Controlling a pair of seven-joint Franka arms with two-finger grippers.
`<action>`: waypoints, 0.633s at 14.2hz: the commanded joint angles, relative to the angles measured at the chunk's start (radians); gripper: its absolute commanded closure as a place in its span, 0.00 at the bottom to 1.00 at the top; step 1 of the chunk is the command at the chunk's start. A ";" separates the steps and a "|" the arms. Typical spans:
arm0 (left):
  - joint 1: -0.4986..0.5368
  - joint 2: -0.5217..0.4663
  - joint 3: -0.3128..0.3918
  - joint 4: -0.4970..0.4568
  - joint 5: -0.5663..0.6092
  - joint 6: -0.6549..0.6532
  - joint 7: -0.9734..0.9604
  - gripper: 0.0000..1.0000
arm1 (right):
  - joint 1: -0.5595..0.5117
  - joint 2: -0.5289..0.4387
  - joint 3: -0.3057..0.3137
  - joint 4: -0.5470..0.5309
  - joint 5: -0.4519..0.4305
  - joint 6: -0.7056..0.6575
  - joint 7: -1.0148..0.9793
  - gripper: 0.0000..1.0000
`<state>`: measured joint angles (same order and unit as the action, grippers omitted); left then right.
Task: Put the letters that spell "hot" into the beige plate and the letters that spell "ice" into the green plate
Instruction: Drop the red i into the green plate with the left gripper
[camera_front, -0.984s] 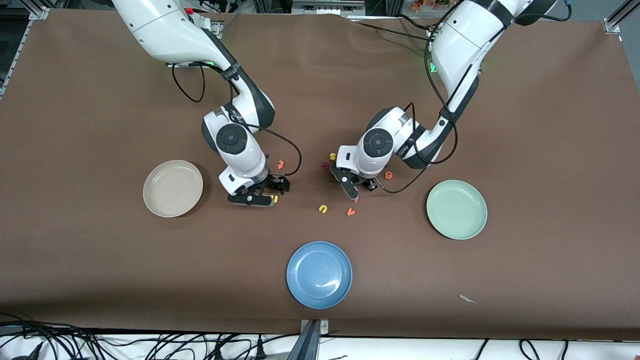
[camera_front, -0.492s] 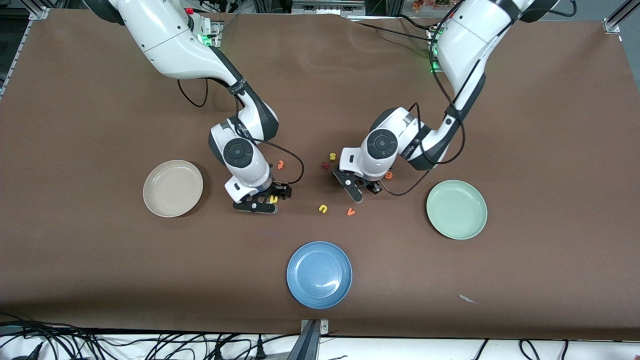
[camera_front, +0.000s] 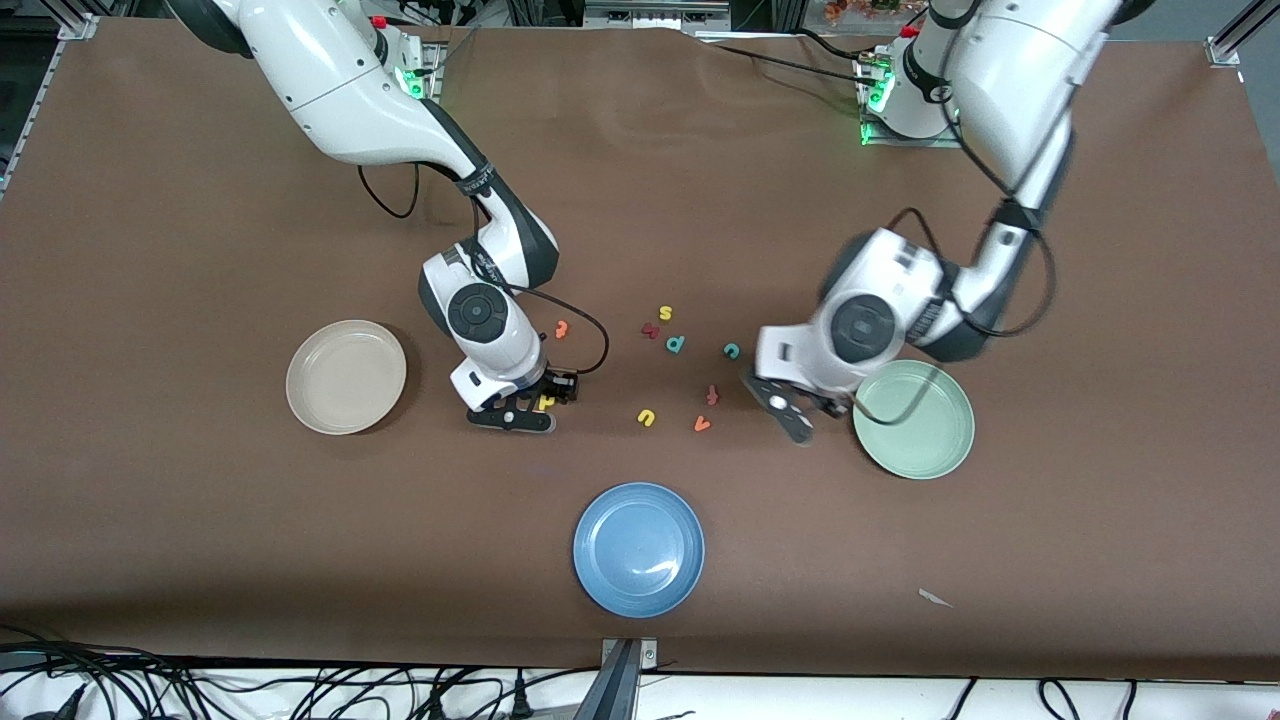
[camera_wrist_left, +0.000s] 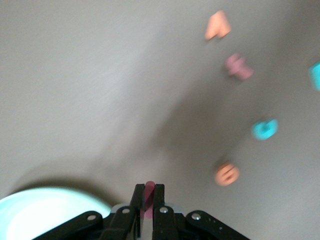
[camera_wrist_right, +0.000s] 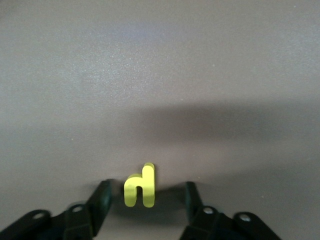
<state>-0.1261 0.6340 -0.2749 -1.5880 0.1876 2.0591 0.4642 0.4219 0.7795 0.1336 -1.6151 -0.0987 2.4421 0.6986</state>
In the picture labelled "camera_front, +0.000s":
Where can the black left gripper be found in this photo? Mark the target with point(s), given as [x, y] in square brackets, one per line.
[833, 402]

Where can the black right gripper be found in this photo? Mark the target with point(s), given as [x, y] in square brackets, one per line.
[553, 386]

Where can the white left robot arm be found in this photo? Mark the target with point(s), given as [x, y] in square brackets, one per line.
[1020, 90]

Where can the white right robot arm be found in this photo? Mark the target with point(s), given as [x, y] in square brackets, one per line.
[340, 90]

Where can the green round plate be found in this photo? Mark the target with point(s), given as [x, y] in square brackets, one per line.
[925, 440]

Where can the blue round plate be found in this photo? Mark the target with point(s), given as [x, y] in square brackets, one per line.
[638, 550]

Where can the beige round plate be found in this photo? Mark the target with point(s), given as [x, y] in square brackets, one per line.
[346, 377]

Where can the white paper scrap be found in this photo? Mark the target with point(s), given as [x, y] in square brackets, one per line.
[933, 598]

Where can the brown table cover sheet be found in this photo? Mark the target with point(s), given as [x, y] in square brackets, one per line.
[200, 500]

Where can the orange artificial flowers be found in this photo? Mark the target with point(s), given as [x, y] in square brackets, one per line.
[860, 8]

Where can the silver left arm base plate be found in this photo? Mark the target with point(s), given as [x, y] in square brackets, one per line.
[890, 140]

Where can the silver bracket plate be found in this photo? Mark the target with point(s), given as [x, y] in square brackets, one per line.
[648, 652]

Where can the grey camera pole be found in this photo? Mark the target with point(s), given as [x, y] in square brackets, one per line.
[612, 695]

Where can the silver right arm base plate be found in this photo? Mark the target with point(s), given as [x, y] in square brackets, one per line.
[435, 75]

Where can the aluminium frame rail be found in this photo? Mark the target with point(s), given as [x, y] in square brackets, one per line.
[650, 15]

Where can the aluminium frame corner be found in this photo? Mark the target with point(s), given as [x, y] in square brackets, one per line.
[78, 25]
[1225, 45]

